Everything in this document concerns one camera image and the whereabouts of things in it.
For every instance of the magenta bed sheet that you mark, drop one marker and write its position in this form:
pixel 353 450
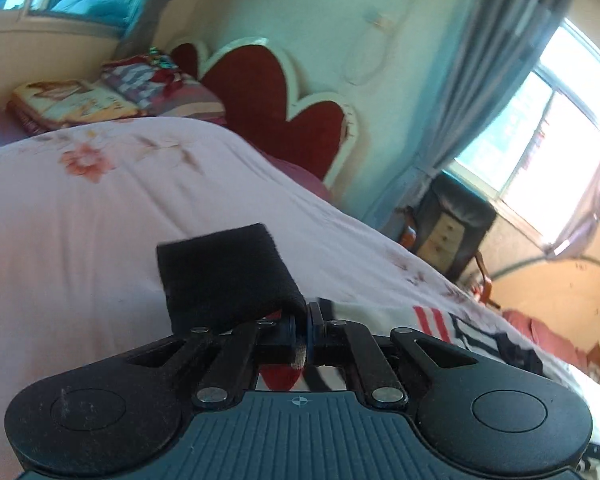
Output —
pixel 300 175

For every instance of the pink crumpled blanket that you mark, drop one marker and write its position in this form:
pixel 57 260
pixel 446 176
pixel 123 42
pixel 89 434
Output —
pixel 550 340

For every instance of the grey window curtain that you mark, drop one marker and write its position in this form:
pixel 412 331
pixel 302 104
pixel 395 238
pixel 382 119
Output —
pixel 480 60

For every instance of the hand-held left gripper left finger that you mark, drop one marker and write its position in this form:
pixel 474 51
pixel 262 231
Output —
pixel 284 334

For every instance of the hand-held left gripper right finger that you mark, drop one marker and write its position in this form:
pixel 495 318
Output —
pixel 314 331

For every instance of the black leather armchair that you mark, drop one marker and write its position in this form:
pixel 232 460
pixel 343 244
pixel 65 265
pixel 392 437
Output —
pixel 467 210

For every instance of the striped knit sweater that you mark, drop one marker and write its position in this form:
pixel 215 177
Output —
pixel 220 275

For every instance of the lilac sheer curtain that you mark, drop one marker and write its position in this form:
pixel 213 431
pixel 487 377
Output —
pixel 597 200

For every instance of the red heart-shaped headboard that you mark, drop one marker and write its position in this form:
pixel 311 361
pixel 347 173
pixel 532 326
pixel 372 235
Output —
pixel 265 90

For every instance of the checked folded blanket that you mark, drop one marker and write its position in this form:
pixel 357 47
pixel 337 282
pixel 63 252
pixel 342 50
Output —
pixel 130 77

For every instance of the floral bed quilt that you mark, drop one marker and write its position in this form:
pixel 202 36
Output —
pixel 80 240

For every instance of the cartoon print folded blanket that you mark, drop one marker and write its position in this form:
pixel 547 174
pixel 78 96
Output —
pixel 65 102

